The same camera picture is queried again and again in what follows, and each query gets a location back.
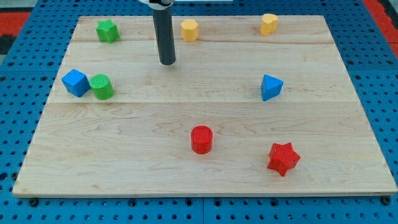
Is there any yellow heart block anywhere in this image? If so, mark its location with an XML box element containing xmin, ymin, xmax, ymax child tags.
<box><xmin>260</xmin><ymin>14</ymin><xmax>279</xmax><ymax>35</ymax></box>

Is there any red cylinder block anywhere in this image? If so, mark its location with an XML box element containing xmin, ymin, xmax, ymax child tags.
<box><xmin>191</xmin><ymin>126</ymin><xmax>213</xmax><ymax>154</ymax></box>

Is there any blue triangle block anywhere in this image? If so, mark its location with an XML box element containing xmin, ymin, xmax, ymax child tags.
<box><xmin>261</xmin><ymin>75</ymin><xmax>284</xmax><ymax>101</ymax></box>

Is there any blue cube block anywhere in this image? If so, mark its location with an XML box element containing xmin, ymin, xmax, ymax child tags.
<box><xmin>62</xmin><ymin>69</ymin><xmax>90</xmax><ymax>97</ymax></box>

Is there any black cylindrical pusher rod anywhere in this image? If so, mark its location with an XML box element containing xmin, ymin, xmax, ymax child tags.
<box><xmin>152</xmin><ymin>6</ymin><xmax>176</xmax><ymax>65</ymax></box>

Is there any red star block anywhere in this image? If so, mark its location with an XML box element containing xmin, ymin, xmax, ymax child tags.
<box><xmin>267</xmin><ymin>142</ymin><xmax>300</xmax><ymax>177</ymax></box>

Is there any yellow hexagon block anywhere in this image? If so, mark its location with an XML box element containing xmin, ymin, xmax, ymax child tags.
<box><xmin>180</xmin><ymin>19</ymin><xmax>199</xmax><ymax>42</ymax></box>

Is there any green star block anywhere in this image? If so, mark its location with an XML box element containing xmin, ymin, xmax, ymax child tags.
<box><xmin>96</xmin><ymin>19</ymin><xmax>120</xmax><ymax>44</ymax></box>

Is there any green cylinder block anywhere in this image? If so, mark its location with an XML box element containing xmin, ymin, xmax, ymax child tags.
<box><xmin>89</xmin><ymin>74</ymin><xmax>114</xmax><ymax>100</ymax></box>

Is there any light wooden board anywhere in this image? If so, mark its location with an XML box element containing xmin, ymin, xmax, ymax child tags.
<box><xmin>13</xmin><ymin>16</ymin><xmax>397</xmax><ymax>198</ymax></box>

